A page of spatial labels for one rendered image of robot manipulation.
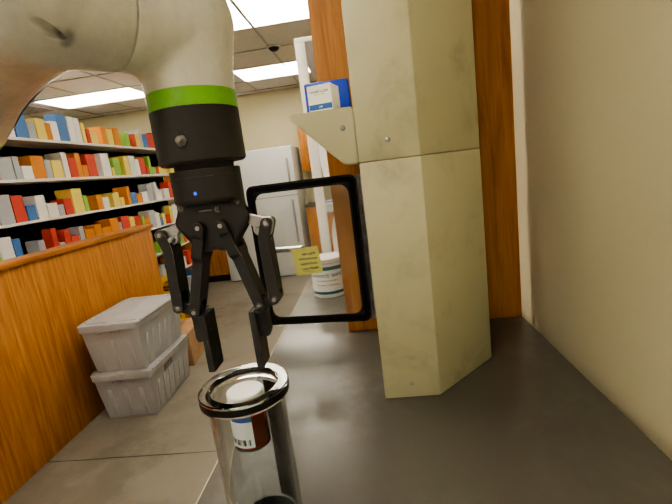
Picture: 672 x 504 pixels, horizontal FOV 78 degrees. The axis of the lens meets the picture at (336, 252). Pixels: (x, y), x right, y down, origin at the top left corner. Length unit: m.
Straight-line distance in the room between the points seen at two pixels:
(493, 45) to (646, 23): 0.48
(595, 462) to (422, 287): 0.37
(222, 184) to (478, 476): 0.55
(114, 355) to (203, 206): 2.59
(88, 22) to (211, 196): 0.17
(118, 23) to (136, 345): 2.60
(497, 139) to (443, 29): 0.40
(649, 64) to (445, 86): 0.31
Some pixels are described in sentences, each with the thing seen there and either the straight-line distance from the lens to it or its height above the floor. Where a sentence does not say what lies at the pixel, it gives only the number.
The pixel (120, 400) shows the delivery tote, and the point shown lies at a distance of 3.16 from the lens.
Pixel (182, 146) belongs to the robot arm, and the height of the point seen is 1.45.
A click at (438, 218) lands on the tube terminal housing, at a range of 0.81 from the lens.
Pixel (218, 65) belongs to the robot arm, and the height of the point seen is 1.52.
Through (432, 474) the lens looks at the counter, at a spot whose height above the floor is 0.94.
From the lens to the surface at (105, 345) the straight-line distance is 3.02.
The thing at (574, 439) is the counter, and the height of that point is 0.94.
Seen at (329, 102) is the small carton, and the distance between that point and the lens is 0.86.
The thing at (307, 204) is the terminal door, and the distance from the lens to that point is 1.11.
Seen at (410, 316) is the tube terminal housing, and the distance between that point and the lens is 0.82.
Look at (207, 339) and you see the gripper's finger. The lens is 0.51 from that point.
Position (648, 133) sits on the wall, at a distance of 0.79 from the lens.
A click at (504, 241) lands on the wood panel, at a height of 1.16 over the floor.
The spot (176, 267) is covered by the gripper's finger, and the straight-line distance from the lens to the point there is 0.50.
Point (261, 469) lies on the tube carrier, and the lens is 0.55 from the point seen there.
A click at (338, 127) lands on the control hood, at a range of 0.77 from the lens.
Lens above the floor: 1.40
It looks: 11 degrees down
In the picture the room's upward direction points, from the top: 7 degrees counter-clockwise
